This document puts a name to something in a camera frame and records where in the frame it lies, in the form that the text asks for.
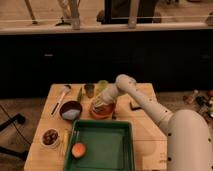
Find red orange bowl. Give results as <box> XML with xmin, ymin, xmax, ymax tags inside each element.
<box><xmin>89</xmin><ymin>103</ymin><xmax>116</xmax><ymax>120</ymax></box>

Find grey blue towel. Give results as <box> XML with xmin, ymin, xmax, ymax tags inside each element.
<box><xmin>93</xmin><ymin>96</ymin><xmax>107</xmax><ymax>112</ymax></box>

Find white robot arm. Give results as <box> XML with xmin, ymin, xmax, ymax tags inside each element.
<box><xmin>94</xmin><ymin>74</ymin><xmax>213</xmax><ymax>171</ymax></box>

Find white bowl with dark fruit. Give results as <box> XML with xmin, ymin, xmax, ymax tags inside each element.
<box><xmin>41</xmin><ymin>129</ymin><xmax>60</xmax><ymax>149</ymax></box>

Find light green cup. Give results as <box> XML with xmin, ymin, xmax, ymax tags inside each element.
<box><xmin>96</xmin><ymin>80</ymin><xmax>109</xmax><ymax>94</ymax></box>

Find small dark cup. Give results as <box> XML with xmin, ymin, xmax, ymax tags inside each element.
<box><xmin>84</xmin><ymin>83</ymin><xmax>95</xmax><ymax>98</ymax></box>

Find yellow black sponge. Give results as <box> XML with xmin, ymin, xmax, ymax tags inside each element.
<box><xmin>130</xmin><ymin>102</ymin><xmax>141</xmax><ymax>111</ymax></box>

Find green plastic tray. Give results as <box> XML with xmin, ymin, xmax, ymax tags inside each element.
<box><xmin>63</xmin><ymin>120</ymin><xmax>135</xmax><ymax>171</ymax></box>

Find orange fruit in tray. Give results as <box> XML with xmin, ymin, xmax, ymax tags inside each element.
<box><xmin>71</xmin><ymin>142</ymin><xmax>86</xmax><ymax>158</ymax></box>

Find dark cabinet on counter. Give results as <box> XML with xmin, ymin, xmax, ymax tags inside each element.
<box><xmin>96</xmin><ymin>0</ymin><xmax>162</xmax><ymax>24</ymax></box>

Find black stand legs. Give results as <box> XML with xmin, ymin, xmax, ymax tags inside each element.
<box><xmin>0</xmin><ymin>113</ymin><xmax>30</xmax><ymax>162</ymax></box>

